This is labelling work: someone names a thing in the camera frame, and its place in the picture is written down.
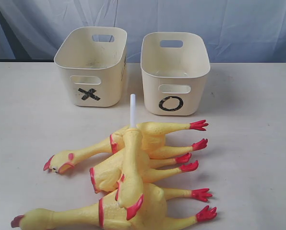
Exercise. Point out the headless rubber chicken body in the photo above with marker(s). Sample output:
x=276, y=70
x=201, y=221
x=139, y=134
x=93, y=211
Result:
x=105, y=175

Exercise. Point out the rubber chicken head neck piece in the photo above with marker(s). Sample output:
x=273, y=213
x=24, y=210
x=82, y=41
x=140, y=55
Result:
x=130, y=190

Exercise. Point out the whole rubber chicken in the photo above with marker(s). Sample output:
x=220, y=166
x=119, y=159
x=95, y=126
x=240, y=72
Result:
x=153, y=143
x=150, y=213

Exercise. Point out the cream bin marked O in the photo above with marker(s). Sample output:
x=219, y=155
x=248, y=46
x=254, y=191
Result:
x=175, y=67

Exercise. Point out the cream bin marked X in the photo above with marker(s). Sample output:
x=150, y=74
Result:
x=91, y=62

